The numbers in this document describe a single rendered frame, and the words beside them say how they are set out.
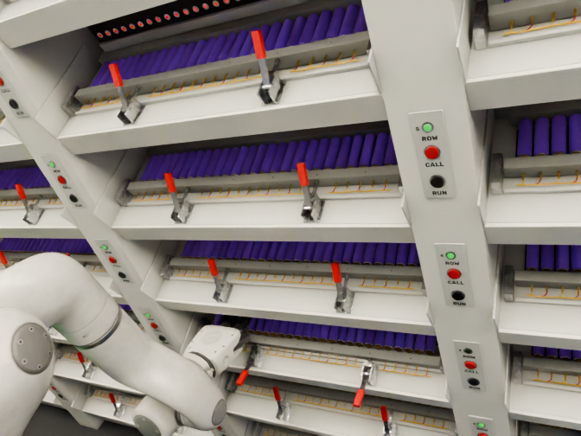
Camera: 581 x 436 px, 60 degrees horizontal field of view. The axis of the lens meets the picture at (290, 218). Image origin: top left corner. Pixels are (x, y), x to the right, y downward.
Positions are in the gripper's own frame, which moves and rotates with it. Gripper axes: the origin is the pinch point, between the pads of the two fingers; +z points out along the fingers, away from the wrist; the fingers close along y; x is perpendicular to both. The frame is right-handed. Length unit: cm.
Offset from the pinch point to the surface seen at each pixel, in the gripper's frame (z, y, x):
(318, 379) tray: -5.4, -21.1, 8.2
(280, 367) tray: -4.3, -11.5, 7.6
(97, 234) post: -12.5, 17.8, -29.3
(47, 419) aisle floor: 0, 110, 60
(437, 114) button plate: -15, -54, -48
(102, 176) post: -9.6, 13.0, -40.8
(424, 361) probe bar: -1.3, -42.8, 3.0
